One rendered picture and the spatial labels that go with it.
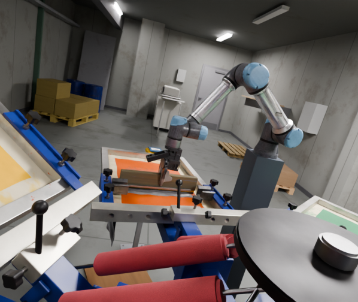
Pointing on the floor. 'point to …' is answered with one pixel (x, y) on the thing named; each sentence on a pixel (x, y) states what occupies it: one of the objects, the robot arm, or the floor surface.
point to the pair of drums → (86, 90)
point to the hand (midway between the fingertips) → (158, 182)
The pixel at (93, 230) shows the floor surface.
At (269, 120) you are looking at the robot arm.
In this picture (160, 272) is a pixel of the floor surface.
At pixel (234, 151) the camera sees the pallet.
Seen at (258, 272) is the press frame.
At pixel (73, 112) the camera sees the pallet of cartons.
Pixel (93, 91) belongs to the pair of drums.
